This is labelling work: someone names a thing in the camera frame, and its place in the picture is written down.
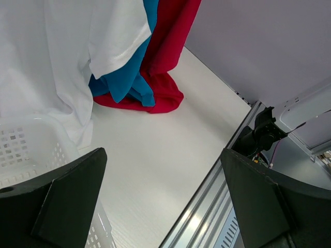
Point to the blue t shirt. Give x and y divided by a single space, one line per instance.
126 82

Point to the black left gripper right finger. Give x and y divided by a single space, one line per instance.
274 210

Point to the white t shirt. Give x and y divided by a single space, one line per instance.
50 50

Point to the aluminium rail frame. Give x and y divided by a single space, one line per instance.
209 219

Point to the red t shirt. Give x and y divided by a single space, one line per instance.
170 23

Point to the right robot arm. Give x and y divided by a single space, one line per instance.
265 133

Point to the white plastic laundry basket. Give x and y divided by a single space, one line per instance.
33 145

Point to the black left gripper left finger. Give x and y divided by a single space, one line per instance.
56 208

